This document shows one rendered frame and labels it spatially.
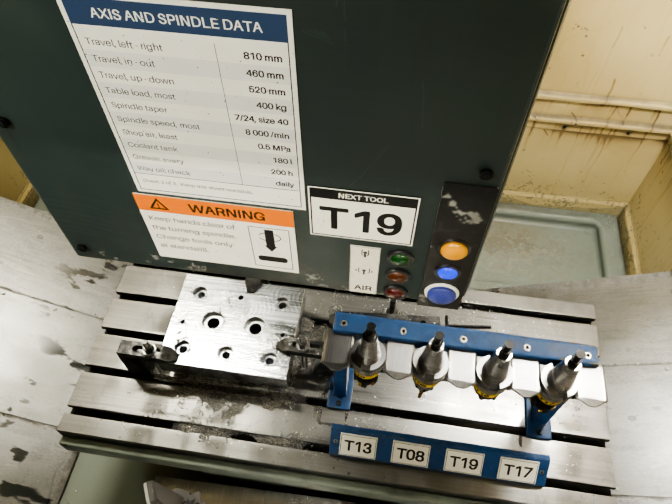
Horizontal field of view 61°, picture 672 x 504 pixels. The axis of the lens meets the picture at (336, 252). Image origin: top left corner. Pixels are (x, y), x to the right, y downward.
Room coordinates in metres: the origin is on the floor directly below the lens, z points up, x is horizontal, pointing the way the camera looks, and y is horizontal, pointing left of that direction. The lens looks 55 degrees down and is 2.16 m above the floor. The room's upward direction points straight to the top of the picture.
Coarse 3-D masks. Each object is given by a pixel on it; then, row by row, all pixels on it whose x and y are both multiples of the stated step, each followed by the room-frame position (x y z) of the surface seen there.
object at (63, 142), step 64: (0, 0) 0.36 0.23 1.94; (192, 0) 0.34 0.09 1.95; (256, 0) 0.34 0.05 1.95; (320, 0) 0.33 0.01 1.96; (384, 0) 0.32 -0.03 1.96; (448, 0) 0.32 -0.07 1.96; (512, 0) 0.31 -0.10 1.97; (0, 64) 0.37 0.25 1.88; (64, 64) 0.36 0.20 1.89; (320, 64) 0.33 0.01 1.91; (384, 64) 0.32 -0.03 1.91; (448, 64) 0.32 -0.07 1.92; (512, 64) 0.31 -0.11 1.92; (0, 128) 0.37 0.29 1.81; (64, 128) 0.36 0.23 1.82; (320, 128) 0.33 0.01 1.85; (384, 128) 0.32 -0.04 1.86; (448, 128) 0.32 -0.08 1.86; (512, 128) 0.31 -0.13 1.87; (64, 192) 0.37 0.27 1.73; (128, 192) 0.36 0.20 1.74; (384, 192) 0.32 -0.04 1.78; (128, 256) 0.36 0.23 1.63; (320, 256) 0.33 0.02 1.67; (384, 256) 0.32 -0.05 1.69
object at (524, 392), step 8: (512, 360) 0.42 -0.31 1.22; (520, 360) 0.42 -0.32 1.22; (528, 360) 0.42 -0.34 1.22; (536, 360) 0.42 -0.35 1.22; (512, 368) 0.41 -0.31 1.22; (520, 368) 0.41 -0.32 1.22; (528, 368) 0.41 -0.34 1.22; (536, 368) 0.41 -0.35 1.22; (520, 376) 0.39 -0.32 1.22; (528, 376) 0.39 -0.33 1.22; (536, 376) 0.39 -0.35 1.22; (512, 384) 0.38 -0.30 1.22; (520, 384) 0.38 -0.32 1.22; (528, 384) 0.38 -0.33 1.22; (536, 384) 0.38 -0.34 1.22; (520, 392) 0.36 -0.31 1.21; (528, 392) 0.36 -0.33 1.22; (536, 392) 0.36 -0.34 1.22
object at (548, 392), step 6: (546, 366) 0.41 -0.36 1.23; (552, 366) 0.41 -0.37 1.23; (546, 372) 0.40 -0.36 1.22; (540, 378) 0.39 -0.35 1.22; (546, 378) 0.38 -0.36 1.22; (576, 378) 0.38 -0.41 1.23; (546, 384) 0.37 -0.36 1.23; (576, 384) 0.37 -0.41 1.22; (546, 390) 0.36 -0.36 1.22; (552, 390) 0.36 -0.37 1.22; (570, 390) 0.36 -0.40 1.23; (576, 390) 0.36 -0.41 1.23; (546, 396) 0.36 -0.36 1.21; (552, 396) 0.36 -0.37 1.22; (558, 396) 0.35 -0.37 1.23; (564, 396) 0.36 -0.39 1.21; (570, 396) 0.35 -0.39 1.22
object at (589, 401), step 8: (584, 368) 0.41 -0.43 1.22; (592, 368) 0.41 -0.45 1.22; (600, 368) 0.41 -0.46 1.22; (584, 376) 0.39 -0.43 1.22; (592, 376) 0.39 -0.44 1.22; (600, 376) 0.39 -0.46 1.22; (584, 384) 0.38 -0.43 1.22; (592, 384) 0.38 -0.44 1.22; (600, 384) 0.38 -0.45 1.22; (576, 392) 0.36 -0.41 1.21; (584, 392) 0.36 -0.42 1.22; (592, 392) 0.36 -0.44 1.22; (600, 392) 0.36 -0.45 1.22; (584, 400) 0.35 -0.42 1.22; (592, 400) 0.35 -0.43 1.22; (600, 400) 0.35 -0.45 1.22
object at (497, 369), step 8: (496, 352) 0.40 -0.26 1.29; (488, 360) 0.40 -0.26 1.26; (496, 360) 0.39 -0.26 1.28; (504, 360) 0.39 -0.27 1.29; (488, 368) 0.39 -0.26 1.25; (496, 368) 0.38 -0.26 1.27; (504, 368) 0.38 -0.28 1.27; (488, 376) 0.38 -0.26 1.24; (496, 376) 0.38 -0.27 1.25; (504, 376) 0.38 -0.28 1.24
